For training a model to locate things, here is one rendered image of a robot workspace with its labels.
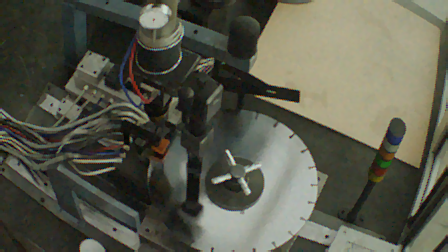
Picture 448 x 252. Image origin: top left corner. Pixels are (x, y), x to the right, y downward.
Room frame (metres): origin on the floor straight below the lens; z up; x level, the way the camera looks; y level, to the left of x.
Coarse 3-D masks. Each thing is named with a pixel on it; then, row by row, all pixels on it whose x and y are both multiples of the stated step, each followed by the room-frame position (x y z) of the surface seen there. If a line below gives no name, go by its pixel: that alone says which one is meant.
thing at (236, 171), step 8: (224, 152) 0.70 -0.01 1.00; (232, 160) 0.68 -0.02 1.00; (232, 168) 0.66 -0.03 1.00; (240, 168) 0.66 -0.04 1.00; (248, 168) 0.67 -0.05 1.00; (256, 168) 0.67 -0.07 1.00; (224, 176) 0.65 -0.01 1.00; (232, 176) 0.65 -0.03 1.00; (240, 176) 0.65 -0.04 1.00; (240, 184) 0.64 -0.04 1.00; (248, 192) 0.62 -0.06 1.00
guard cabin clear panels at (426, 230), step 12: (420, 0) 1.58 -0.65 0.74; (432, 0) 1.56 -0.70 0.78; (444, 0) 1.54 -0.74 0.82; (432, 12) 1.55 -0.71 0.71; (444, 12) 1.54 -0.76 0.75; (444, 144) 0.85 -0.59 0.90; (444, 156) 0.78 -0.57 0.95; (432, 168) 0.84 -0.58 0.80; (444, 168) 0.72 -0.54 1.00; (432, 180) 0.76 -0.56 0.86; (444, 180) 0.66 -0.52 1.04; (444, 204) 0.55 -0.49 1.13; (420, 216) 0.65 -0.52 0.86; (432, 216) 0.57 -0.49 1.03; (444, 216) 0.50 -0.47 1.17; (420, 228) 0.58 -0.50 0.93; (432, 228) 0.51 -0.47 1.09; (444, 228) 0.45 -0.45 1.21; (420, 240) 0.52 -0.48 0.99; (432, 240) 0.46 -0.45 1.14
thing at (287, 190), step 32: (224, 128) 0.78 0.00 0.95; (256, 128) 0.79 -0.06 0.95; (288, 128) 0.80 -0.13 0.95; (160, 160) 0.69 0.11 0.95; (256, 160) 0.72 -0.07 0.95; (288, 160) 0.72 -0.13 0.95; (160, 192) 0.62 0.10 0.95; (192, 192) 0.63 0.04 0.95; (288, 192) 0.65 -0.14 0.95; (192, 224) 0.56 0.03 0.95; (224, 224) 0.57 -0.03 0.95; (256, 224) 0.58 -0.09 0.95; (288, 224) 0.58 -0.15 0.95
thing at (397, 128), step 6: (396, 120) 0.72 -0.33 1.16; (402, 120) 0.72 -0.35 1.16; (390, 126) 0.70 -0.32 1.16; (396, 126) 0.70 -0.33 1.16; (402, 126) 0.71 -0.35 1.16; (390, 132) 0.69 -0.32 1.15; (396, 132) 0.69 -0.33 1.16; (402, 132) 0.69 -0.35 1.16; (390, 138) 0.69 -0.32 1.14; (396, 138) 0.68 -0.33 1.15; (402, 138) 0.69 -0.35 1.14; (396, 144) 0.68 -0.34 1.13
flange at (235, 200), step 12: (216, 168) 0.68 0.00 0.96; (228, 168) 0.68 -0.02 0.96; (228, 180) 0.65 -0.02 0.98; (252, 180) 0.67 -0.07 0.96; (264, 180) 0.67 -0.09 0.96; (216, 192) 0.63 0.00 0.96; (228, 192) 0.63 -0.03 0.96; (240, 192) 0.64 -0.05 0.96; (252, 192) 0.64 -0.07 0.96; (216, 204) 0.61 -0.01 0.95; (228, 204) 0.61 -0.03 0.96; (240, 204) 0.61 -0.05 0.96; (252, 204) 0.62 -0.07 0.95
